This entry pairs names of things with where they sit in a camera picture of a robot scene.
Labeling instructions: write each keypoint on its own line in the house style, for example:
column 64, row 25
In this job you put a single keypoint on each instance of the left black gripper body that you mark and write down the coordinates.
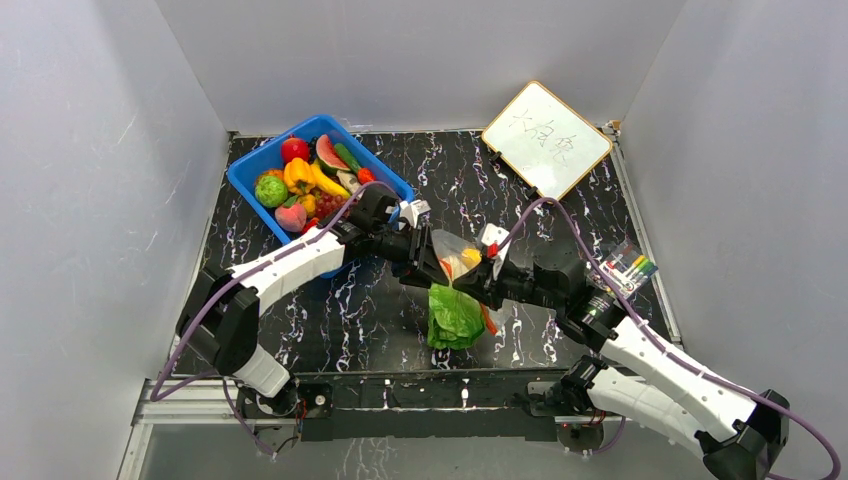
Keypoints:
column 394, row 248

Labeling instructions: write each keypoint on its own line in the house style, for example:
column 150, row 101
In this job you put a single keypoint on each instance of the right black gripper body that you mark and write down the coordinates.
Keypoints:
column 488, row 285

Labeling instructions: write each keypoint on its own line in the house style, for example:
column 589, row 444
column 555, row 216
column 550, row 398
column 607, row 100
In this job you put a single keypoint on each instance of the yellow toy mango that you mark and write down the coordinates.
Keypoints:
column 470, row 257

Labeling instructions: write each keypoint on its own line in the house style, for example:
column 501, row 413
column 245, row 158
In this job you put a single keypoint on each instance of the clear zip top bag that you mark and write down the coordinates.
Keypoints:
column 447, row 247

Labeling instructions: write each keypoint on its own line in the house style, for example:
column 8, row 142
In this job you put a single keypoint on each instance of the green toy lettuce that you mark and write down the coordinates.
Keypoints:
column 455, row 320

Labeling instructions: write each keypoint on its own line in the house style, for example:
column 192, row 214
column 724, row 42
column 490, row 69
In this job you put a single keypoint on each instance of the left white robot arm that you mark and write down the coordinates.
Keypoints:
column 220, row 318

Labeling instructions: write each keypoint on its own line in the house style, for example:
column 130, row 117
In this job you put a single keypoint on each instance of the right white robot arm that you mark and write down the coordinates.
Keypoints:
column 625, row 373

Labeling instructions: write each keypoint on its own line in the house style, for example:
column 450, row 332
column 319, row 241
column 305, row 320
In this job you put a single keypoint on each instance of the toy carrot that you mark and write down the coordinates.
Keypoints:
column 365, row 176

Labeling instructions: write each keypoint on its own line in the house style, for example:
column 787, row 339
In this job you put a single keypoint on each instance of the toy purple grapes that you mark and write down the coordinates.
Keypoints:
column 326, row 204

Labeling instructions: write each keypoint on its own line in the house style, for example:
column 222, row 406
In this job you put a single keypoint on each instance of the pack of coloured markers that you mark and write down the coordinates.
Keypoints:
column 628, row 268

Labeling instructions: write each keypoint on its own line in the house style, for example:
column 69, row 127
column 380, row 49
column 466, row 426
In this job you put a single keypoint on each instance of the green toy cucumber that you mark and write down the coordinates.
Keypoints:
column 347, row 157

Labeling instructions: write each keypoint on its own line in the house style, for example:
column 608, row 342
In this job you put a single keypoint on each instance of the toy banana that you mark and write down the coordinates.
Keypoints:
column 326, row 184

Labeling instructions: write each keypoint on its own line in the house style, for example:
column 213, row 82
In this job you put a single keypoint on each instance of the toy peach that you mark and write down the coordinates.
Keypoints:
column 291, row 218

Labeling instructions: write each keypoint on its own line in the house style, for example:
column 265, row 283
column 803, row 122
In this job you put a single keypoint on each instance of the toy watermelon slice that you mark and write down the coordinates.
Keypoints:
column 330, row 161

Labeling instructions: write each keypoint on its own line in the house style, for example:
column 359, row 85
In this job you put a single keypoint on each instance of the yellow toy bell pepper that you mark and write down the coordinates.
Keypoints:
column 299, row 177

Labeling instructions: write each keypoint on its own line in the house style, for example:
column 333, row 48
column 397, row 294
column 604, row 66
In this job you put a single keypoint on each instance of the green toy custard apple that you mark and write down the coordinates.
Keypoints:
column 270, row 191

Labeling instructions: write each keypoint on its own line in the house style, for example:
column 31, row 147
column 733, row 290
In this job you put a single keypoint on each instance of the red toy pomegranate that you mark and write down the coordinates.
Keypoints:
column 294, row 148

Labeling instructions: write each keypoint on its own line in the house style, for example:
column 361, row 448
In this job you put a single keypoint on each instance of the white dry-erase board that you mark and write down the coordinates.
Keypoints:
column 547, row 143

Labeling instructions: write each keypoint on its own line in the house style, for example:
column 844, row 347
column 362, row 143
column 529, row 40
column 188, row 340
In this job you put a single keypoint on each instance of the blue plastic bin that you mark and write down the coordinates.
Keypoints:
column 244, row 173

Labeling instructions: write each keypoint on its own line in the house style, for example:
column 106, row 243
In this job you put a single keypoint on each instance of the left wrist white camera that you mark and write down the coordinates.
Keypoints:
column 409, row 214

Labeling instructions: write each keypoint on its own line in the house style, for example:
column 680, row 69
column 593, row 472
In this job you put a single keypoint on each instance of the wrist white camera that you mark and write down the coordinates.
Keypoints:
column 409, row 214
column 493, row 243

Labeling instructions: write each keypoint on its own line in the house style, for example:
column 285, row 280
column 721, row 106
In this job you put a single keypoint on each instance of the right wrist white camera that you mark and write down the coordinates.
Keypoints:
column 493, row 243

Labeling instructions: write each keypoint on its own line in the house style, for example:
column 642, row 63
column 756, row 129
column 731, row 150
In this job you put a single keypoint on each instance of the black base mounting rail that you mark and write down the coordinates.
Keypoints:
column 403, row 404

